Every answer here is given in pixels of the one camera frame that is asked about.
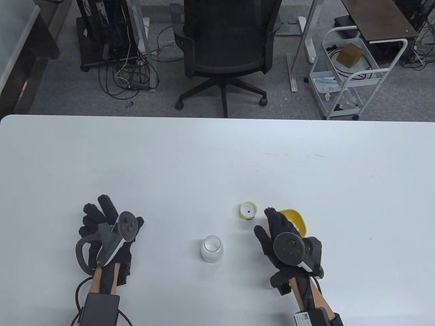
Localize person's left hand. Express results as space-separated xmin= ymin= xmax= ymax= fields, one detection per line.
xmin=79 ymin=195 xmax=144 ymax=287

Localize person's right hand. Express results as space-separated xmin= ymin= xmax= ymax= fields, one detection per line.
xmin=254 ymin=206 xmax=323 ymax=280

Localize pale yellow press dispenser lid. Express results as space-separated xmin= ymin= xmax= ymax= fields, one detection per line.
xmin=240 ymin=201 xmax=258 ymax=220

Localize yellow plastic bowl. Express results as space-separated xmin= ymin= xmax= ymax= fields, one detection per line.
xmin=277 ymin=209 xmax=308 ymax=237

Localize clear press dispenser jar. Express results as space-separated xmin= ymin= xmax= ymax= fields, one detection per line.
xmin=200 ymin=235 xmax=224 ymax=264

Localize person's right forearm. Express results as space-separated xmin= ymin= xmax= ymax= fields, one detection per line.
xmin=291 ymin=276 xmax=335 ymax=313

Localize person's left forearm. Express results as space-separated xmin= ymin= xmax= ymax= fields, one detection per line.
xmin=89 ymin=263 xmax=121 ymax=295

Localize black tracking controller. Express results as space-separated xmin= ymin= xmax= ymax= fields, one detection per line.
xmin=75 ymin=211 xmax=138 ymax=275
xmin=273 ymin=232 xmax=324 ymax=279

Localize white rolling cart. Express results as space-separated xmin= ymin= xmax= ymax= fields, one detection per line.
xmin=309 ymin=26 xmax=408 ymax=121

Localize white packet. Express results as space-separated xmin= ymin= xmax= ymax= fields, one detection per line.
xmin=314 ymin=77 xmax=341 ymax=93

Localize aluminium rails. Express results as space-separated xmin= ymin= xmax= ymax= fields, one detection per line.
xmin=286 ymin=53 xmax=298 ymax=93

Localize black equipment rack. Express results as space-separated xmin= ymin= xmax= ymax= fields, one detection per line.
xmin=75 ymin=0 xmax=140 ymax=72

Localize dark wooden cabinet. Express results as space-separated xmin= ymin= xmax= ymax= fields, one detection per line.
xmin=0 ymin=0 xmax=73 ymax=117

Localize white desk foot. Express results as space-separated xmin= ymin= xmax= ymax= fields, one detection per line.
xmin=298 ymin=16 xmax=316 ymax=64

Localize brown cardboard box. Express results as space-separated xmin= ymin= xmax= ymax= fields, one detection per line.
xmin=336 ymin=43 xmax=363 ymax=67

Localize black mesh office chair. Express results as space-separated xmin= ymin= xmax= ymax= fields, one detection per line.
xmin=170 ymin=0 xmax=283 ymax=118

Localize pale partition panel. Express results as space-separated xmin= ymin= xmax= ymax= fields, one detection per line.
xmin=0 ymin=3 xmax=39 ymax=94

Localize black flat device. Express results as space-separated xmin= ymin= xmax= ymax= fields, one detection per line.
xmin=334 ymin=15 xmax=358 ymax=30

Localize dark wooden side table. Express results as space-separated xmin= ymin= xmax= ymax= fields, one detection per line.
xmin=342 ymin=0 xmax=419 ymax=44

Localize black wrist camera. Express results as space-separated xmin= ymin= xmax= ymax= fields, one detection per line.
xmin=270 ymin=272 xmax=293 ymax=296

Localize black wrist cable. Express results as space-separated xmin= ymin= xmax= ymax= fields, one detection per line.
xmin=70 ymin=277 xmax=133 ymax=326

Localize tangle of floor cables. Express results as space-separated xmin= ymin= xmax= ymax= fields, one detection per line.
xmin=399 ymin=0 xmax=435 ymax=71
xmin=98 ymin=24 xmax=177 ymax=100

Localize white metal desk frame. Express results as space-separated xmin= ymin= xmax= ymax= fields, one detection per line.
xmin=127 ymin=0 xmax=159 ymax=93
xmin=291 ymin=0 xmax=321 ymax=92

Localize black cable coil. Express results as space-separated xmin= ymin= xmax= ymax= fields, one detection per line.
xmin=326 ymin=45 xmax=372 ymax=80

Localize grey metal base plate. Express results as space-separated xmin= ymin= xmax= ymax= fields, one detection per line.
xmin=275 ymin=22 xmax=303 ymax=36

